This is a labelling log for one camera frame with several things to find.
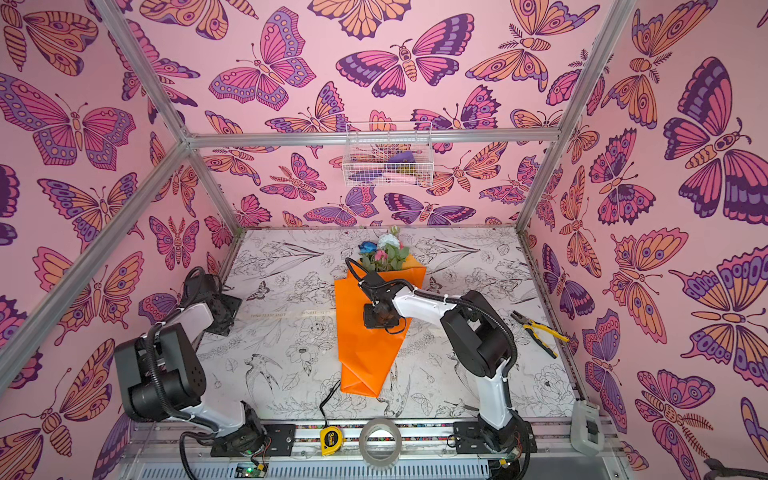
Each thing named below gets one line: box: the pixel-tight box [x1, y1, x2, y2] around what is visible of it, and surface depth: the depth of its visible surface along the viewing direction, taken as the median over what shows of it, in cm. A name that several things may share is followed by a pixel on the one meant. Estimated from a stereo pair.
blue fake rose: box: [358, 241, 378, 254], surface depth 112 cm
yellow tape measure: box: [319, 379, 343, 457], surface depth 74 cm
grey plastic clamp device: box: [570, 400, 605, 457], surface depth 73 cm
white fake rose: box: [377, 233, 400, 251], surface depth 108 cm
